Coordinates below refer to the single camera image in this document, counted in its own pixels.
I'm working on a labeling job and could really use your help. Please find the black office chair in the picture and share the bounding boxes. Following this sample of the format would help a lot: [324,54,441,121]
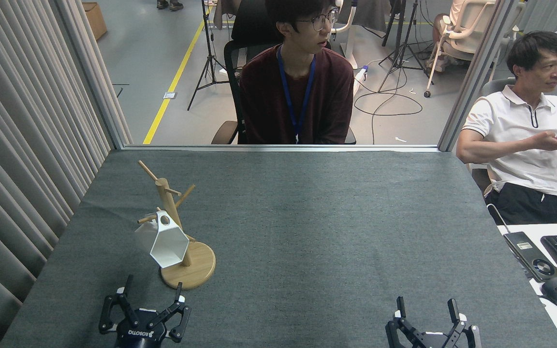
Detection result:
[211,0,357,145]

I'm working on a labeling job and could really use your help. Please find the wooden cup rack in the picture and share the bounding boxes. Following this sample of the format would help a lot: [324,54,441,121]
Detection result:
[137,160,216,290]

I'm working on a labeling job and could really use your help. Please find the black tripod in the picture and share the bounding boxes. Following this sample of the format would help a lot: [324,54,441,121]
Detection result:
[188,0,231,112]
[378,0,435,93]

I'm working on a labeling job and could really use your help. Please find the silver table edge rail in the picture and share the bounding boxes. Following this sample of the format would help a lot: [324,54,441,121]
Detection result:
[123,144,440,153]

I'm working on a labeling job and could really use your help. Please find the white hexagonal cup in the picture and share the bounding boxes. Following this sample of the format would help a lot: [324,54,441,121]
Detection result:
[134,210,190,269]

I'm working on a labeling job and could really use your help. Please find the cardboard box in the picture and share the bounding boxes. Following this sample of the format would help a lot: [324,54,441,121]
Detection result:
[83,2,108,41]

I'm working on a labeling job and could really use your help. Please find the grey office chair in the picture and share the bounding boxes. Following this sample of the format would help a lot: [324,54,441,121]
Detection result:
[472,77,557,194]

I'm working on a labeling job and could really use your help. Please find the black handheld device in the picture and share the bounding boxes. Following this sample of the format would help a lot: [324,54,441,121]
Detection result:
[503,232,557,282]

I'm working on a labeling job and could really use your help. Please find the white desk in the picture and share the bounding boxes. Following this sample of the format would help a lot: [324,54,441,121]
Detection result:
[496,222,557,348]

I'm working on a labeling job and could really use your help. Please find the dark grey table cloth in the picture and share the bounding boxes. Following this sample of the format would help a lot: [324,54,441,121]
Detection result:
[0,149,557,348]

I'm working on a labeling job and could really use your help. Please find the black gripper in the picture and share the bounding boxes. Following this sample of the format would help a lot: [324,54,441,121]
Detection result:
[98,275,192,348]
[385,296,482,348]

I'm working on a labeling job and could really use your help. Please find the blue lanyard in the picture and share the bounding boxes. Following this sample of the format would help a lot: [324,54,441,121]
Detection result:
[277,46,317,144]

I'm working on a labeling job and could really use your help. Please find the black-framed glasses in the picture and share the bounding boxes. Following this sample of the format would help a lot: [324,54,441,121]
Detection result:
[303,7,340,32]

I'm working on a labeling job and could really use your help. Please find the white office chair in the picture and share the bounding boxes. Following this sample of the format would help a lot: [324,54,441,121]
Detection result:
[424,0,501,98]

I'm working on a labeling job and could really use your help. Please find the person's right hand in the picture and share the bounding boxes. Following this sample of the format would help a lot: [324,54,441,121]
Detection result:
[532,129,557,152]

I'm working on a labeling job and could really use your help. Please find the grey pleated curtain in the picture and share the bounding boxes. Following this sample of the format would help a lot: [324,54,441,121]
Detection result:
[0,0,115,348]
[520,0,557,37]

